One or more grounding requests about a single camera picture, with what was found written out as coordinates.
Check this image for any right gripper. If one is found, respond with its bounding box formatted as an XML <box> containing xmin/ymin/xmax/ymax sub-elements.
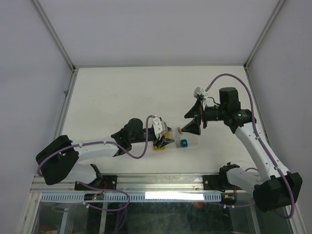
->
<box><xmin>181</xmin><ymin>98</ymin><xmax>227</xmax><ymax>135</ymax></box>

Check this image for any clear bottle of yellow pills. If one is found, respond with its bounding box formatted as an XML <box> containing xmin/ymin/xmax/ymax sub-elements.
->
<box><xmin>165</xmin><ymin>127</ymin><xmax>183</xmax><ymax>141</ymax></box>

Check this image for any weekly pill organizer strip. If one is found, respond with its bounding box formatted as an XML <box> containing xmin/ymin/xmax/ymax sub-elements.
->
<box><xmin>153</xmin><ymin>138</ymin><xmax>198</xmax><ymax>151</ymax></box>

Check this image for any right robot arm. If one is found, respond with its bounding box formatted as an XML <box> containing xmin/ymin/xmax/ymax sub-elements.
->
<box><xmin>182</xmin><ymin>87</ymin><xmax>302</xmax><ymax>212</ymax></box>

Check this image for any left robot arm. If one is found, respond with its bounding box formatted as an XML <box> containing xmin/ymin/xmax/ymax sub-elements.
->
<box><xmin>36</xmin><ymin>115</ymin><xmax>175</xmax><ymax>189</ymax></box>

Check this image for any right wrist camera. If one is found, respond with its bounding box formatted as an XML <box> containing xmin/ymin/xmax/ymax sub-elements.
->
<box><xmin>194</xmin><ymin>87</ymin><xmax>208</xmax><ymax>110</ymax></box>

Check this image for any aluminium mounting rail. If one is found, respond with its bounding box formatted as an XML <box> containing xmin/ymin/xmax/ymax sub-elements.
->
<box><xmin>31</xmin><ymin>173</ymin><xmax>247</xmax><ymax>195</ymax></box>

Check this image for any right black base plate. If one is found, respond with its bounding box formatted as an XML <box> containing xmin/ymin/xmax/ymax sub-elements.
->
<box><xmin>202</xmin><ymin>174</ymin><xmax>242</xmax><ymax>193</ymax></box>

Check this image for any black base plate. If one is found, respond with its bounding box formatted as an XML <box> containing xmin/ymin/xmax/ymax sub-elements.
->
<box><xmin>202</xmin><ymin>174</ymin><xmax>242</xmax><ymax>193</ymax></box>
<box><xmin>74</xmin><ymin>175</ymin><xmax>117</xmax><ymax>191</ymax></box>

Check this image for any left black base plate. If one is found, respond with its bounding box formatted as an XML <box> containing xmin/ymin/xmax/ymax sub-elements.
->
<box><xmin>74</xmin><ymin>175</ymin><xmax>117</xmax><ymax>191</ymax></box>

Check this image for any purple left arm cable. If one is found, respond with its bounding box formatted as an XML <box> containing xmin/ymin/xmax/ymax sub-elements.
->
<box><xmin>36</xmin><ymin>114</ymin><xmax>159</xmax><ymax>177</ymax></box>

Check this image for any slotted cable duct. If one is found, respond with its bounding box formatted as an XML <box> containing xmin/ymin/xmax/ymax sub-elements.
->
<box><xmin>40</xmin><ymin>192</ymin><xmax>221</xmax><ymax>203</ymax></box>

